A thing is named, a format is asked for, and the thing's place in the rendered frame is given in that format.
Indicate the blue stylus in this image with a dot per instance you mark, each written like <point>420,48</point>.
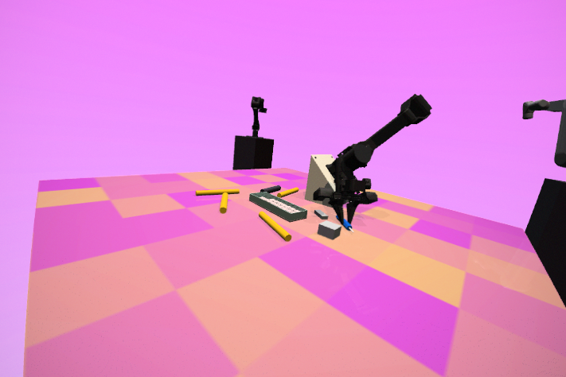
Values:
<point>346,225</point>

